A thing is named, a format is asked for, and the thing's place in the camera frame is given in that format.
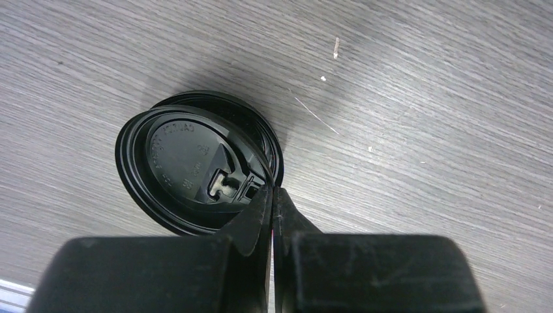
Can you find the black plastic cup lid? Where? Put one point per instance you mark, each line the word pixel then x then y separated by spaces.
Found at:
pixel 187 168

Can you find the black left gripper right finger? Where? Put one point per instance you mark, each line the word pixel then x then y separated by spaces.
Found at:
pixel 338 272

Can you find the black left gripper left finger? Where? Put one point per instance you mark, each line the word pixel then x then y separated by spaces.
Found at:
pixel 227 271

